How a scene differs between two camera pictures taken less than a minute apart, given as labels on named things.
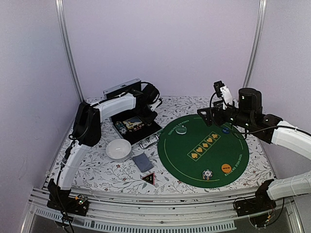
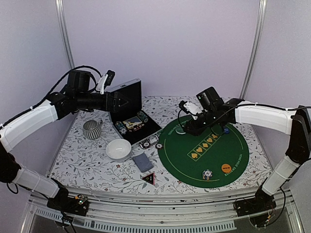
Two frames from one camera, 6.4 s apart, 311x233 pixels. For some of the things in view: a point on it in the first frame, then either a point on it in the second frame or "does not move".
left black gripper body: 145,114 -> 107,107
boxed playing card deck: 132,122 does not move
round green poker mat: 215,156 does not move
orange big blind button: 226,168 does not move
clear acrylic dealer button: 181,129 does not move
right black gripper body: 221,119 -> 210,119
